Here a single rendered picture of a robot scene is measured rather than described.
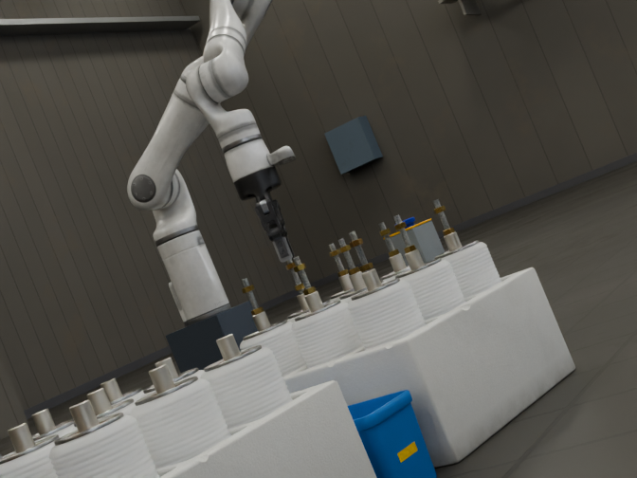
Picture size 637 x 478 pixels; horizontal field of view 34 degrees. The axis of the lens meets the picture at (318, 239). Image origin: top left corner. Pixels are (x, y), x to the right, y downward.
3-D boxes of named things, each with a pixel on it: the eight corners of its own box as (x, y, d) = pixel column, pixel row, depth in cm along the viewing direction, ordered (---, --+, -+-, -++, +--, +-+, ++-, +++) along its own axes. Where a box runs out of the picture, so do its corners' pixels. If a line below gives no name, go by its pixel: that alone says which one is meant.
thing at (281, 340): (270, 450, 169) (227, 346, 169) (318, 426, 174) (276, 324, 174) (300, 448, 161) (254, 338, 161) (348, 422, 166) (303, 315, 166)
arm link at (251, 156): (294, 156, 173) (280, 120, 173) (230, 181, 173) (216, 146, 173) (297, 160, 182) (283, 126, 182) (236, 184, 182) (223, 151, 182)
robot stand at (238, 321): (221, 474, 211) (164, 336, 212) (259, 450, 223) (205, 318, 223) (275, 459, 204) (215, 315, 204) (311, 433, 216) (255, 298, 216)
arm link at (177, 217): (141, 173, 220) (172, 248, 220) (118, 175, 212) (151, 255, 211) (177, 155, 217) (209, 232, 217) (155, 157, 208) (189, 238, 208)
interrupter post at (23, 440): (13, 460, 118) (2, 432, 118) (30, 451, 119) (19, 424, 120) (25, 455, 116) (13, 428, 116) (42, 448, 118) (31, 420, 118)
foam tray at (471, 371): (262, 505, 166) (218, 399, 167) (395, 415, 196) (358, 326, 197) (458, 464, 142) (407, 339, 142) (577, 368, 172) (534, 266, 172)
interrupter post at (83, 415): (75, 439, 110) (63, 410, 110) (92, 431, 112) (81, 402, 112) (89, 434, 109) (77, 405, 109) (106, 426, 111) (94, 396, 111)
